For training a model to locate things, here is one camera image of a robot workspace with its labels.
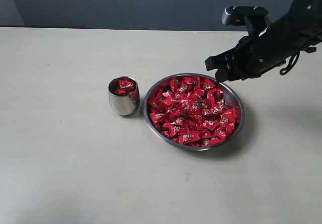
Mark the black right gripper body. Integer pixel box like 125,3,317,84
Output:
205,20,321,80

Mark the red candy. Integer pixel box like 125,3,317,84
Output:
221,108,236,123
118,79,135,91
114,88,133,96
183,76,200,89
179,133,200,145
149,112,166,124

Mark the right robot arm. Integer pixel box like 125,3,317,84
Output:
205,0,321,82

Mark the stainless steel plate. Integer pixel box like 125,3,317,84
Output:
142,73,245,152

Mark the stainless steel cup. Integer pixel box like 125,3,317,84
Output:
108,76,140,116

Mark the red wrapped candy top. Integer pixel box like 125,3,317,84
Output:
183,76,200,89

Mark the red wrapped candy bottom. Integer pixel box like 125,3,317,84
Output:
179,133,200,145

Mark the black cable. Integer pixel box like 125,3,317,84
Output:
279,46,317,76

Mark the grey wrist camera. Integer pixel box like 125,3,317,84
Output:
222,6,271,34

